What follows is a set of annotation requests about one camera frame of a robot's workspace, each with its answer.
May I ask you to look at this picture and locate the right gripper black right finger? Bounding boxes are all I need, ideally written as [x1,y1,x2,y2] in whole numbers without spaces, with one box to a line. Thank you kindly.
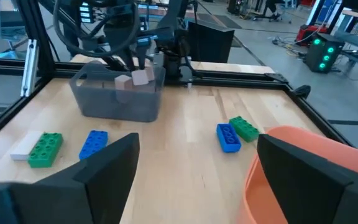
[256,133,358,224]

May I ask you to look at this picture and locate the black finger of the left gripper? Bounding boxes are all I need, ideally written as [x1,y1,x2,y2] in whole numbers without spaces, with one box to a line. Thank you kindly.
[153,49,166,68]
[135,37,152,70]

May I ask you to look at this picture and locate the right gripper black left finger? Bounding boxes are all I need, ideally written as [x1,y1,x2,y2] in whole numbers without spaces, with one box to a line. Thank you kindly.
[0,133,140,224]

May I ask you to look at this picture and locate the plain wooden block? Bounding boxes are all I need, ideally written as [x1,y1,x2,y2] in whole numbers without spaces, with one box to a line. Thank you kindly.
[114,74,134,91]
[9,130,45,161]
[131,66,156,86]

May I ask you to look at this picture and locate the blue toy brick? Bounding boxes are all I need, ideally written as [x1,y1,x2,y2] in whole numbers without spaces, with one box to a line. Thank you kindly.
[216,123,242,154]
[78,129,109,161]

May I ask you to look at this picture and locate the orange plastic bin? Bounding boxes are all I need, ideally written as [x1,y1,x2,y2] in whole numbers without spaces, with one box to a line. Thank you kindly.
[236,125,358,224]

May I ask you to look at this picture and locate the green toy brick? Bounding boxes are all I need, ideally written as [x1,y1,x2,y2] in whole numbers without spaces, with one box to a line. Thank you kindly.
[27,132,64,169]
[228,116,260,143]

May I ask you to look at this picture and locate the black panel box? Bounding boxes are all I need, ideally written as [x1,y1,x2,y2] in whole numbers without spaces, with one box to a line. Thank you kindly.
[187,21,236,64]

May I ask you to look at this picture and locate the grey translucent plastic bin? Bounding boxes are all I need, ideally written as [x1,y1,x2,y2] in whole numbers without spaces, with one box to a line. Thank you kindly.
[69,60,167,123]

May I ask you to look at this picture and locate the black floor mat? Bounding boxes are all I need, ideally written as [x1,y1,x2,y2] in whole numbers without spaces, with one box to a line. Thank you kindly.
[197,12,242,30]

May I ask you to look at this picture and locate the person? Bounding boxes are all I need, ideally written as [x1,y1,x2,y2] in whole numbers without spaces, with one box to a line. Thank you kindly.
[265,0,287,19]

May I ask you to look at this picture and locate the black computer tower green lights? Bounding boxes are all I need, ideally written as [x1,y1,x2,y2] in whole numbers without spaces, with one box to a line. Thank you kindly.
[305,32,345,74]

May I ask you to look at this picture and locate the red equipment case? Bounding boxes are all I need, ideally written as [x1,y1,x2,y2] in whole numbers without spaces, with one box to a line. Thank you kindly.
[295,24,329,44]

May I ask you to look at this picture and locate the black aluminium table frame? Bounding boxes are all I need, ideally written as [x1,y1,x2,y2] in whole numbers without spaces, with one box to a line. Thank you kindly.
[0,0,354,150]

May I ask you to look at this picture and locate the silver aluminium bracket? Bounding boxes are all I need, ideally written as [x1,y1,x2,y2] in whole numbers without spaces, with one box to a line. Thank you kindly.
[19,39,40,98]

